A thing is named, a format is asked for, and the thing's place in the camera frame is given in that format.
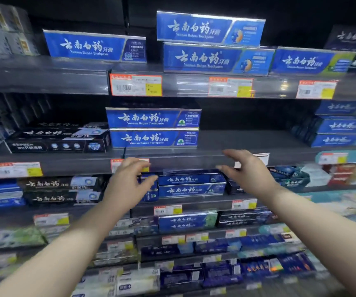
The person's left hand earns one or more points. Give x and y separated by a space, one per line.
122 188

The person's right hand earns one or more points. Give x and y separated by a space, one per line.
253 176

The person's right thumb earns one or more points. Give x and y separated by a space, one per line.
227 170

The person's left thumb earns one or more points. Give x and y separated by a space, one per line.
147 185

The person's right forearm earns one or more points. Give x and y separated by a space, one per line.
326 231

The person's left forearm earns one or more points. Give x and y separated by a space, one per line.
66 250

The small upright blue box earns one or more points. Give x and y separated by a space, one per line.
151 194

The red white yellow price label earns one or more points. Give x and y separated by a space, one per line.
244 204
173 240
230 87
236 233
115 165
134 85
332 158
51 219
197 237
120 246
167 210
315 89
17 170

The grey silver toothpaste boxes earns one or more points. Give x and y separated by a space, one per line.
137 226

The blue toothpaste box green emblem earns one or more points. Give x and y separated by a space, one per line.
150 138
147 118

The navy toothpaste boxes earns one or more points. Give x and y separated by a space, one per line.
244 218

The dark teal toothpaste boxes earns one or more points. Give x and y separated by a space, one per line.
289 177

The row of mixed blue boxes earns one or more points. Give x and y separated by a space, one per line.
215 245

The black toothpaste box white end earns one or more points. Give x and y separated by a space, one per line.
60 197
57 183

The row of dark blue boxes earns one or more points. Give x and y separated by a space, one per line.
236 270

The stack of black toothpaste boxes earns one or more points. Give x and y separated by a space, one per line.
57 137

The blue toothpaste box orange emblem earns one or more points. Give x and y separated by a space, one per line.
202 60
196 29

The white red toothpaste boxes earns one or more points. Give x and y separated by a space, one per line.
345 174

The stack of blue toothpaste boxes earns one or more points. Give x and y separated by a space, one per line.
338 126

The pale teal toothpaste boxes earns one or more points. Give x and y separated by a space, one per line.
345 202

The blue toothpaste box green end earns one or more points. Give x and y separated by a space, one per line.
304 61

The green white toothpaste boxes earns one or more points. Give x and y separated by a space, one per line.
11 238

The blue white toothpaste box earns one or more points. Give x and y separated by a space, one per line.
0 194

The blue toothpaste box dark panel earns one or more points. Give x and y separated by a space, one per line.
88 46

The row of grey blue boxes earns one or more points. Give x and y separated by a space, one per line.
5 120

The stack of dark navy boxes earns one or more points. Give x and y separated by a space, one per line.
354 43

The stack of grey toothpaste boxes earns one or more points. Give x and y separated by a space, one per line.
1 30

